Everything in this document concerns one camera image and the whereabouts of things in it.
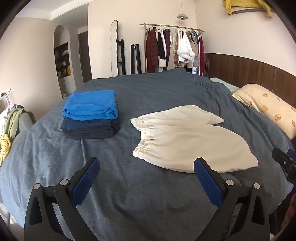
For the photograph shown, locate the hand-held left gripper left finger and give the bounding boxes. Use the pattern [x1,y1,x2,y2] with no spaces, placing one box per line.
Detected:
[24,157,100,241]

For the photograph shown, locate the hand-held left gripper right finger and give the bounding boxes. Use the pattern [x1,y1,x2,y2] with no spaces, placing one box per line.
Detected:
[194,157,271,241]

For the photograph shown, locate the cream pants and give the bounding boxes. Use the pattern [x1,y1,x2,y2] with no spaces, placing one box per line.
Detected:
[130,105,259,174]

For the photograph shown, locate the person's right forearm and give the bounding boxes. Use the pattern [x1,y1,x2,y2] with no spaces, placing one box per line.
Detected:
[281,192,296,232]

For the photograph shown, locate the navy folded cloth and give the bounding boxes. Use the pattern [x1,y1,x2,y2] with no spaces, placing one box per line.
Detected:
[60,116,121,140]

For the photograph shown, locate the cream leaf-print pillow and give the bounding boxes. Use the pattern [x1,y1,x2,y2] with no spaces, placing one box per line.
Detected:
[232,83,296,140]

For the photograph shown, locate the blue folded cloth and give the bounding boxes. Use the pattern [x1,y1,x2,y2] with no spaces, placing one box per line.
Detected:
[62,90,119,120]

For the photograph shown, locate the yellow crumpled cloth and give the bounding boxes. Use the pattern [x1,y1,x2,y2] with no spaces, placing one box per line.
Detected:
[0,133,11,164]

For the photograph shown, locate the green cloth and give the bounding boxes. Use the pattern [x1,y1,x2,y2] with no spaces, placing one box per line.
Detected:
[5,108,28,137]

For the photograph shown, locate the pale green pillow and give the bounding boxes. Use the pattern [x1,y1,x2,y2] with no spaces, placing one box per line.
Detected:
[209,77,241,93]

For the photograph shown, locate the brown wooden headboard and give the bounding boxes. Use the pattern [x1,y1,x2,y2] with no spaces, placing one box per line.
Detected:
[205,53,296,98]

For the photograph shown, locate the grey-blue bed duvet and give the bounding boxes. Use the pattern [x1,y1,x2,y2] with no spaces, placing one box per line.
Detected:
[0,68,296,241]

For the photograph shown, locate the dark wooden door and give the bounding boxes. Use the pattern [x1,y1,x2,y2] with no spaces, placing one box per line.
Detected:
[78,31,93,84]

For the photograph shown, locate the black coat stand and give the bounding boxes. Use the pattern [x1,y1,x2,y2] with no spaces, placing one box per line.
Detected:
[117,36,127,76]

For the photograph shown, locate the black tower fan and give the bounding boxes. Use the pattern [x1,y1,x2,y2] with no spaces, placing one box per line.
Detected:
[130,44,142,75]

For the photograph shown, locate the white plush scarf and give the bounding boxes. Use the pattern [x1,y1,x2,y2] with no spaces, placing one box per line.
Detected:
[177,48,196,63]

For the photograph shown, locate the wavy standing mirror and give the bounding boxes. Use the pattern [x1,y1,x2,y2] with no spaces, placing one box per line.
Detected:
[110,20,119,77]

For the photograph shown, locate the row of hanging clothes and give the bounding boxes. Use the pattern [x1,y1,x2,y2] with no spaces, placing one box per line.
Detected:
[146,27,206,76]

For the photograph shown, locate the yellow hanging cloth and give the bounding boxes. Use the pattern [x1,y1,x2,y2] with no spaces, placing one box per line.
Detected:
[222,0,274,17]

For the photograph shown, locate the gold clothes rack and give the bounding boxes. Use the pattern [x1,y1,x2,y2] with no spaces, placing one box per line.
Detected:
[139,23,204,75]

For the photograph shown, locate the pendant ceiling lamp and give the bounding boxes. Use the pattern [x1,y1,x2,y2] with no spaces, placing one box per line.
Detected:
[177,0,188,20]

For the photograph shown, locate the arched wall shelf niche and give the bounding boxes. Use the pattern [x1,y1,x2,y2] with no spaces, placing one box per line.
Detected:
[54,25,75,99]

